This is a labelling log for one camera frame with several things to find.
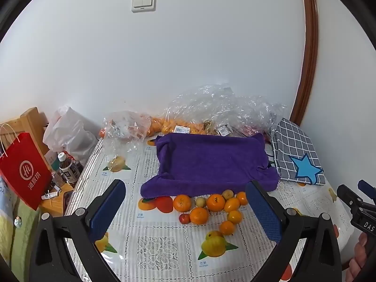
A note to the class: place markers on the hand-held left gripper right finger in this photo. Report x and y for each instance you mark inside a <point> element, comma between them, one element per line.
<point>264,211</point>

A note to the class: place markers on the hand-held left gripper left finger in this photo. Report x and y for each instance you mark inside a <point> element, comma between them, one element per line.
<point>108,208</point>

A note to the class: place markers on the red paper bag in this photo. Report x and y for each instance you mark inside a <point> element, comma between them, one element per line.
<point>25,170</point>

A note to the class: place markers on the fruit printed tablecloth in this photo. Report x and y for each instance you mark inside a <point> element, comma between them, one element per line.
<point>158,249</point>

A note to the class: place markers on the red snack packets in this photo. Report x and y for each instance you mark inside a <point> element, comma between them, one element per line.
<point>249,129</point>

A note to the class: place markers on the dark tea bottle white cap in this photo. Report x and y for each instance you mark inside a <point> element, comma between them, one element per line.
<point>68,170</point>

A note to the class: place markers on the brown wooden door frame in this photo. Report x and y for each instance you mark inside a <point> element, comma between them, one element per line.
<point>310,50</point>

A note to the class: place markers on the large mandarin orange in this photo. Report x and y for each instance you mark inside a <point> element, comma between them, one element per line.
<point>182,203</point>
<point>199,216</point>
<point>216,202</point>

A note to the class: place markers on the wooden side table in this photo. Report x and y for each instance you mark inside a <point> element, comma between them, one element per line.
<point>55,195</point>

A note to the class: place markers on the clear plastic bag of oranges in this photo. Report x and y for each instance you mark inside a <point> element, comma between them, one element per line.
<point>176,123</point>

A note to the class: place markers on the small clear plastic bag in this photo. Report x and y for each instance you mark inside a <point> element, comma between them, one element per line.
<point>126,126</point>

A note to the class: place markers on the large crumpled clear plastic bag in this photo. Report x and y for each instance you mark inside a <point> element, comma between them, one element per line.
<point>249,108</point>

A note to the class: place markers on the dark phone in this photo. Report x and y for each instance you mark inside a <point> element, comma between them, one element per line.
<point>67,202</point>

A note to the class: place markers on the white plastic bag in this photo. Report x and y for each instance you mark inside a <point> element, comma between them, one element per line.
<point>70,135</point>

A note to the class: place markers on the small yellow-green jujube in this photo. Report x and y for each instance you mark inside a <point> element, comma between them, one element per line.
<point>200,201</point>
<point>227,194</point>

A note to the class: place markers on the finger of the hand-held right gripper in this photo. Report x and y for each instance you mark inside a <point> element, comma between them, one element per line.
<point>348,195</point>
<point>367,188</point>

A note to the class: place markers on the white wall switch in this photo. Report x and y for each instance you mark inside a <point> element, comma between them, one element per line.
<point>144,2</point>

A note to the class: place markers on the light green cloth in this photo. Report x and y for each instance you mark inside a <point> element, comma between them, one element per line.
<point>17,241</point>

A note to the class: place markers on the small red fruit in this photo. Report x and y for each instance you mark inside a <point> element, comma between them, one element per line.
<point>184,218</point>

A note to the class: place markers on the purple towel covered tray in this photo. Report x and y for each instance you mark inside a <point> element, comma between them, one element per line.
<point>205,161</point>

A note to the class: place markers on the grey checkered cushion blue star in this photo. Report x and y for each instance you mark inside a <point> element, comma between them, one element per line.
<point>288,141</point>

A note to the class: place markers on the person's right hand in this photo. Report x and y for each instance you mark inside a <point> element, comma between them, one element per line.
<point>357,258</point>

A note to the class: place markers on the small orange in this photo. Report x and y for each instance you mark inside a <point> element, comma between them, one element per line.
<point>232,204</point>
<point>235,216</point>
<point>227,228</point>
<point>242,198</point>
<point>101,133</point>

